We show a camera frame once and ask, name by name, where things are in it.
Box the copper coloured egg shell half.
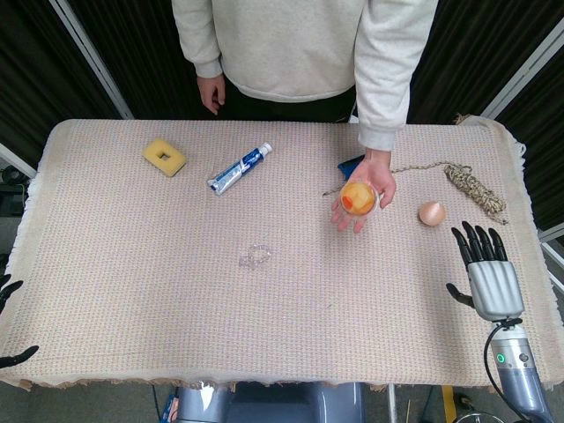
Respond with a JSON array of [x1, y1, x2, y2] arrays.
[[418, 201, 448, 227]]

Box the fruit cup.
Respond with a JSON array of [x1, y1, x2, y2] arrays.
[[340, 180, 378, 217]]

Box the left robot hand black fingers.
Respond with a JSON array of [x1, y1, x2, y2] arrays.
[[0, 273, 40, 369]]

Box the person's bare hand holding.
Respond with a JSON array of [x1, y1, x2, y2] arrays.
[[330, 151, 398, 234]]

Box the beige woven tablecloth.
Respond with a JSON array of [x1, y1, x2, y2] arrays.
[[0, 117, 560, 392]]

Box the grey robot base body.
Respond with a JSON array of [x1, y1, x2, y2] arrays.
[[175, 382, 367, 423]]

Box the person's torso white sweatshirt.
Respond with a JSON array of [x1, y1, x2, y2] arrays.
[[171, 0, 440, 122]]

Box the person's forearm white sleeve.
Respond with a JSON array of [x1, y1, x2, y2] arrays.
[[352, 0, 440, 152]]

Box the person's bare hanging hand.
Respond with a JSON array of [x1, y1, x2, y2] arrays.
[[197, 72, 226, 116]]

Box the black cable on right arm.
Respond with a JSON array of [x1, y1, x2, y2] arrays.
[[483, 320, 525, 397]]

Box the clear plastic ring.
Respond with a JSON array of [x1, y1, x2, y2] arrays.
[[238, 244, 273, 270]]

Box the braided twine bundle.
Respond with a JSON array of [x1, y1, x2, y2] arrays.
[[323, 161, 508, 226]]

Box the blue white toothpaste tube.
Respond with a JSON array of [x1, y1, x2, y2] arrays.
[[207, 141, 274, 197]]

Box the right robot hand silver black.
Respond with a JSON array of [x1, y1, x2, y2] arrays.
[[446, 220, 525, 322]]

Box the dark blue flat object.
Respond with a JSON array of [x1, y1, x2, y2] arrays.
[[338, 154, 367, 181]]

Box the yellow sponge with hole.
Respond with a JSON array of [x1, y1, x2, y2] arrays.
[[142, 137, 189, 179]]

